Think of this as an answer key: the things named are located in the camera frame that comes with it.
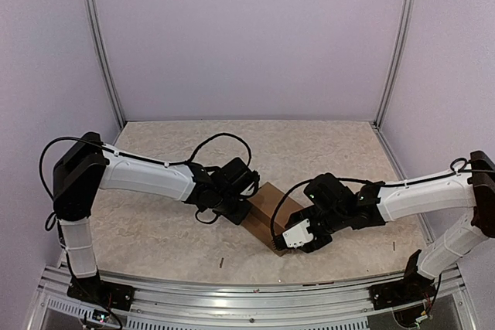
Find brown cardboard box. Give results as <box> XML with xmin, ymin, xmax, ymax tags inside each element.
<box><xmin>241</xmin><ymin>182</ymin><xmax>303</xmax><ymax>257</ymax></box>

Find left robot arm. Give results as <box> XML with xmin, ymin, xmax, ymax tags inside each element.
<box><xmin>51</xmin><ymin>132</ymin><xmax>260</xmax><ymax>303</ymax></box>

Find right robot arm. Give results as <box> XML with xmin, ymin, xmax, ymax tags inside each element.
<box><xmin>294</xmin><ymin>151</ymin><xmax>494</xmax><ymax>302</ymax></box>

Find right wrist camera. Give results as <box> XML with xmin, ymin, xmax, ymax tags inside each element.
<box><xmin>273</xmin><ymin>219</ymin><xmax>315</xmax><ymax>250</ymax></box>

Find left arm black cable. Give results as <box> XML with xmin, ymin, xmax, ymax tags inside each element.
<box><xmin>38</xmin><ymin>132</ymin><xmax>252</xmax><ymax>230</ymax></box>

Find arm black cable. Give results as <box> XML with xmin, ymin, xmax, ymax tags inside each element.
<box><xmin>38</xmin><ymin>132</ymin><xmax>252</xmax><ymax>230</ymax></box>
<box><xmin>270</xmin><ymin>158</ymin><xmax>495</xmax><ymax>236</ymax></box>

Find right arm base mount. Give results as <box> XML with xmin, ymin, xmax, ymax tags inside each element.
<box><xmin>369</xmin><ymin>278</ymin><xmax>436</xmax><ymax>310</ymax></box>

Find front aluminium rail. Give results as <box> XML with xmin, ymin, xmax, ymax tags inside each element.
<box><xmin>21</xmin><ymin>264</ymin><xmax>481</xmax><ymax>329</ymax></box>

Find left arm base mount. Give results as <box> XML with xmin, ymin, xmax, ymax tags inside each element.
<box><xmin>67</xmin><ymin>280</ymin><xmax>135</xmax><ymax>311</ymax></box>

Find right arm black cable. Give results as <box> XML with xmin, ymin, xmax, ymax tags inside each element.
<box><xmin>270</xmin><ymin>158</ymin><xmax>495</xmax><ymax>236</ymax></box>

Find left aluminium frame post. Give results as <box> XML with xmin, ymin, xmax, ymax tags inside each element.
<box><xmin>84</xmin><ymin>0</ymin><xmax>127</xmax><ymax>130</ymax></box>

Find aluminium frame post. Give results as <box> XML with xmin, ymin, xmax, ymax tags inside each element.
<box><xmin>84</xmin><ymin>0</ymin><xmax>127</xmax><ymax>130</ymax></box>
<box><xmin>373</xmin><ymin>0</ymin><xmax>415</xmax><ymax>132</ymax></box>

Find right aluminium frame post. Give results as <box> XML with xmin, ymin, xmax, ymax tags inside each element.
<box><xmin>373</xmin><ymin>0</ymin><xmax>415</xmax><ymax>132</ymax></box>

